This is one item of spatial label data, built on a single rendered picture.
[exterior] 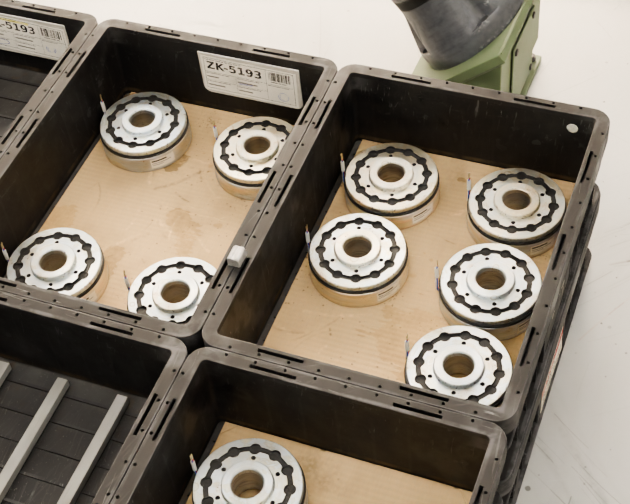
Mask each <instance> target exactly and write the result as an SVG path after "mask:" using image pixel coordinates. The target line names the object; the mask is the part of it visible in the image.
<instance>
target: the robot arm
mask: <svg viewBox="0 0 630 504"><path fill-rule="evenodd" d="M391 1H392V2H393V3H394V4H395V5H396V6H397V8H398V9H399V10H400V11H401V12H402V13H403V15H404V16H405V18H406V21H407V23H408V25H409V28H410V30H411V32H412V35H413V37H414V40H415V42H416V44H417V46H418V48H419V51H420V53H421V55H422V57H423V58H424V59H425V60H426V61H427V62H428V64H429V65H430V66H431V67H432V68H433V69H435V70H446V69H449V68H452V67H455V66H457V65H459V64H461V63H463V62H465V61H467V60H468V59H470V58H471V57H473V56H474V55H476V54H477V53H479V52H480V51H481V50H483V49H484V48H485V47H486V46H488V45H489V44H490V43H491V42H492V41H493V40H494V39H496V38H497V37H498V36H499V35H500V34H501V33H502V32H503V31H504V29H505V28H506V27H507V26H508V25H509V24H510V22H511V21H512V20H513V19H514V17H515V16H516V14H517V13H518V11H519V10H520V8H521V6H522V4H523V2H524V0H391Z"/></svg>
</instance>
